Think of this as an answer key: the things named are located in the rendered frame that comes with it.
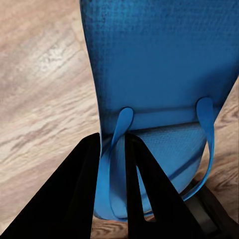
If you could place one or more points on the sandal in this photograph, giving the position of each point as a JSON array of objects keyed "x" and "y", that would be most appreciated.
[{"x": 162, "y": 70}]

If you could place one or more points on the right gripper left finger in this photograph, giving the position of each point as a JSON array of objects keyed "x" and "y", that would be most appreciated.
[{"x": 63, "y": 207}]

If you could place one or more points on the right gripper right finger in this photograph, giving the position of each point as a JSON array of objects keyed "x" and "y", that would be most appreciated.
[{"x": 173, "y": 218}]

